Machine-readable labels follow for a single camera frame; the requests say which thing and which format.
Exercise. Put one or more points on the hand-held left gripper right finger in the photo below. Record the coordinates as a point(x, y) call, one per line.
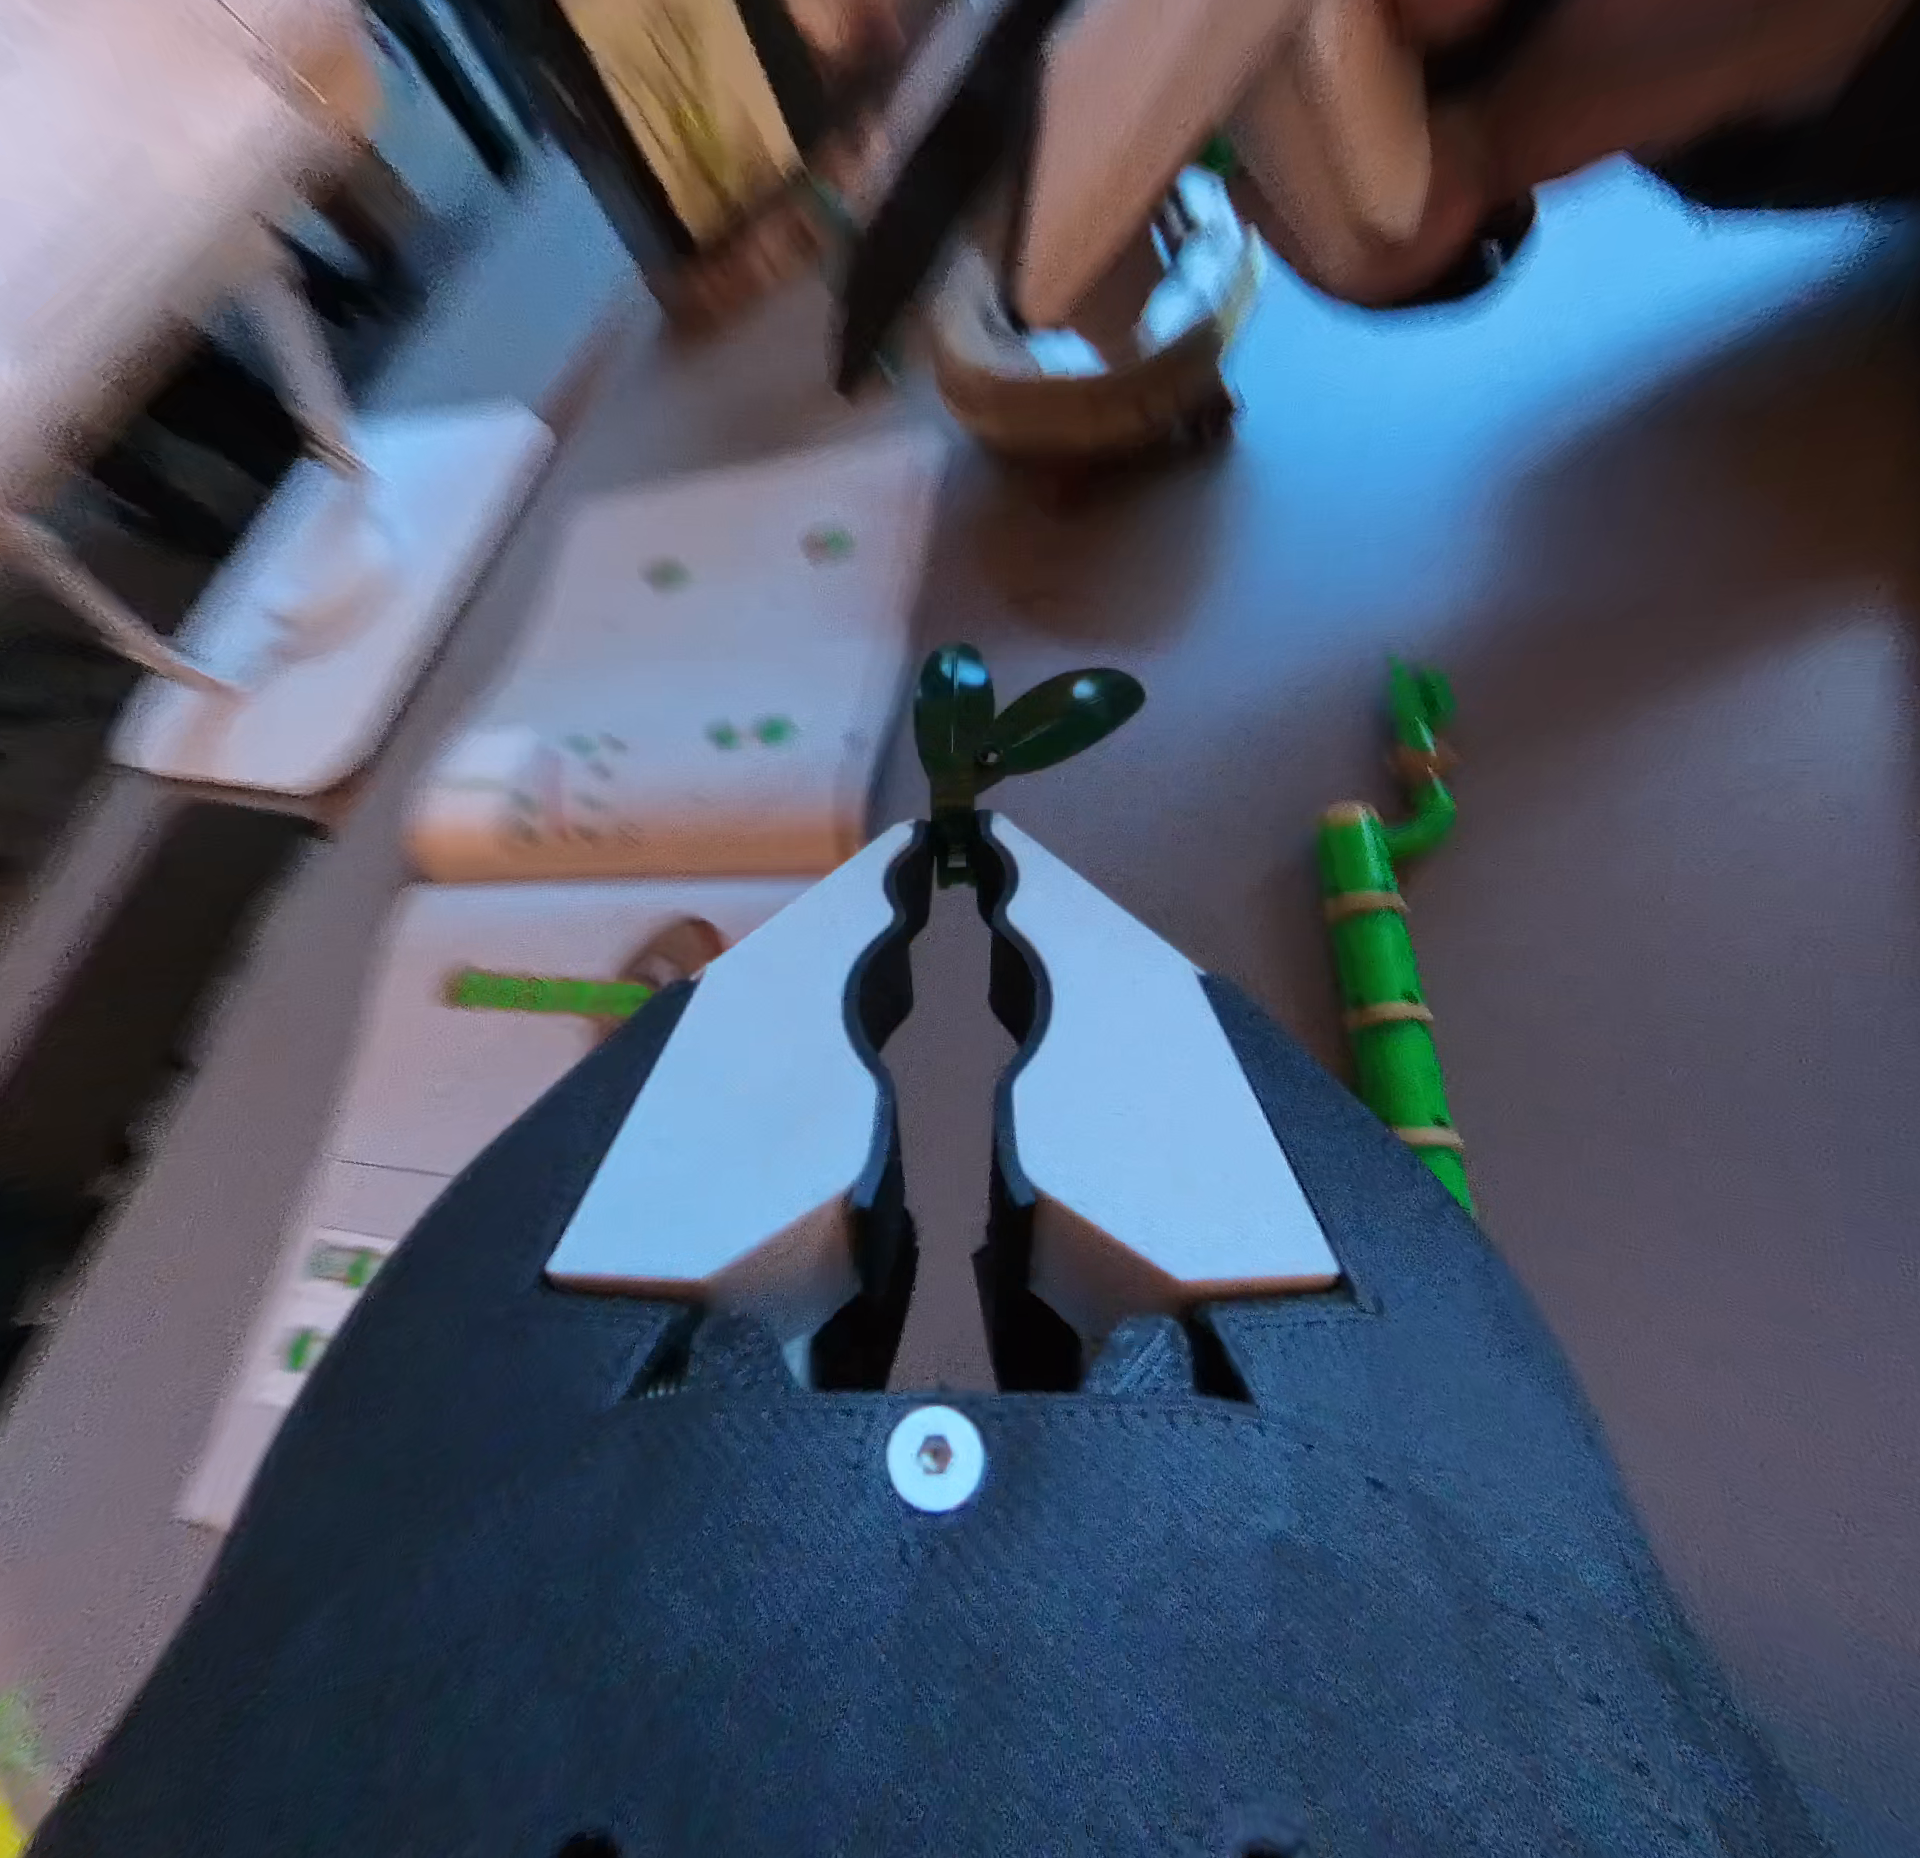
point(1154, 1139)

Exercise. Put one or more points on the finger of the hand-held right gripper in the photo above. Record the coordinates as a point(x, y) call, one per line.
point(978, 149)
point(1154, 90)

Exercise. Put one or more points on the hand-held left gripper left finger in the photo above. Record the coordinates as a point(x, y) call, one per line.
point(720, 1139)

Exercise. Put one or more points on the brown brick pot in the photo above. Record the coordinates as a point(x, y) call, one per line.
point(1051, 404)

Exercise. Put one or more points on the short green brick bamboo stalk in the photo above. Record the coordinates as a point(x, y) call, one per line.
point(1386, 987)

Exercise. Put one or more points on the dark green leaf piece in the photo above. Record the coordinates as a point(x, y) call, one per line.
point(1051, 726)

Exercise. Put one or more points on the grey desk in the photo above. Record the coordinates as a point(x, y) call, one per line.
point(1651, 840)

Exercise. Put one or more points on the person's right hand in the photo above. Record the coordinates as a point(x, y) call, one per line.
point(1651, 28)

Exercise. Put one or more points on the black bamboo toy set box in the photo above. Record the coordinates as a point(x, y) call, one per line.
point(674, 90)

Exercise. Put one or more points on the open instruction booklet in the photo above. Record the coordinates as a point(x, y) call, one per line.
point(720, 645)

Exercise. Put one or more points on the white document stand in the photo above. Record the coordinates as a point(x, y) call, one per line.
point(373, 570)

